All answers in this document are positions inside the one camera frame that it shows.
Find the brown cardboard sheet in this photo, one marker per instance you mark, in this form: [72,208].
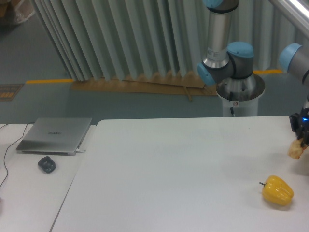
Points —
[190,85]

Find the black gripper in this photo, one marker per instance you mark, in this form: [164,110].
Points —
[300,126]

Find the silver closed laptop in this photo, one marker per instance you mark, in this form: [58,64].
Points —
[55,135]

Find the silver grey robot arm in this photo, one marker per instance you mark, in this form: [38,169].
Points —
[235,60]

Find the white cylindrical robot pedestal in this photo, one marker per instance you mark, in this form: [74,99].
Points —
[240,97]

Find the toasted bread piece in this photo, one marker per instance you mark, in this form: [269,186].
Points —
[297,148]

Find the yellow bell pepper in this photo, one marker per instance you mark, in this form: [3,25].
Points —
[276,190]

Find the dark grey earbuds case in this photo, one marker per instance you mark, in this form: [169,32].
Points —
[47,165]

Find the pale green pleated curtain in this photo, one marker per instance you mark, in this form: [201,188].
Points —
[120,38]

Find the aluminium frame bar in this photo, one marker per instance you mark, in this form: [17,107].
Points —
[295,11]

